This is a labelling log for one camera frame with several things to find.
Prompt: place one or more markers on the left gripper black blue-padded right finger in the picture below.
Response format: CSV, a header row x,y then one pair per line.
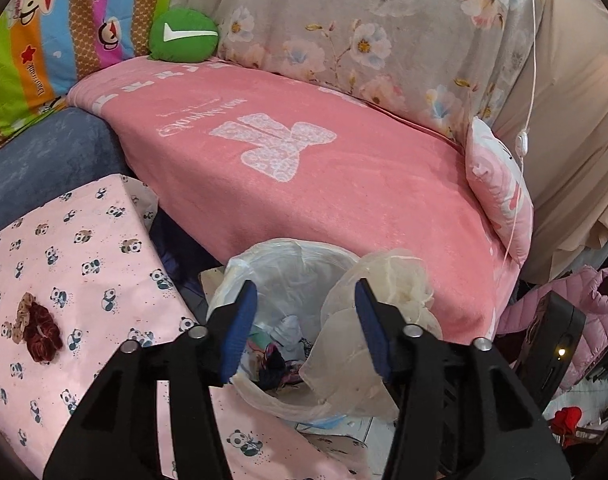
x,y
463,413

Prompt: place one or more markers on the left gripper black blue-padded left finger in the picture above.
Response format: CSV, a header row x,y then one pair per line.
x,y
113,433

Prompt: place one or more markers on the beige sheer mesh cloth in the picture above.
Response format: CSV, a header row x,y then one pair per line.
x,y
339,370

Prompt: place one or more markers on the dark navy cloth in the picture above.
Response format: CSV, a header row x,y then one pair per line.
x,y
274,372

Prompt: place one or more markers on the white sock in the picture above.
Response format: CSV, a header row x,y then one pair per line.
x,y
289,338

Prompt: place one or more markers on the white-lined trash bin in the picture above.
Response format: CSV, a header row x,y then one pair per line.
x,y
292,277

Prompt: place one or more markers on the dark red velvet scrunchie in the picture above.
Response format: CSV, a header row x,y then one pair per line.
x,y
42,335

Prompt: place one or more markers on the beige patterned scrunchie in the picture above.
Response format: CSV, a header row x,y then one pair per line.
x,y
23,317

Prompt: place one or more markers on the pink panda print sheet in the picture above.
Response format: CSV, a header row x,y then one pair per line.
x,y
88,259

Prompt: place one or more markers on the small pink white pillow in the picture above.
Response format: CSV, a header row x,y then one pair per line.
x,y
499,185

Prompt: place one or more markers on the blue-grey velvet cushion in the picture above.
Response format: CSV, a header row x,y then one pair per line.
x,y
63,152

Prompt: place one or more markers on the pink bow print blanket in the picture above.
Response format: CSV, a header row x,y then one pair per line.
x,y
238,156

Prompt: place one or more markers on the beige curtain fabric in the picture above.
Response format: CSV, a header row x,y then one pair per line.
x,y
562,95

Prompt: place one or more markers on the grey floral quilt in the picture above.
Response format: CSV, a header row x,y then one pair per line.
x,y
438,63

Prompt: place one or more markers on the green round plush cushion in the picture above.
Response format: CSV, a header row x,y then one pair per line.
x,y
183,36

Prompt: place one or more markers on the colourful monkey print pillow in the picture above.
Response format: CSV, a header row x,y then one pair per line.
x,y
46,46

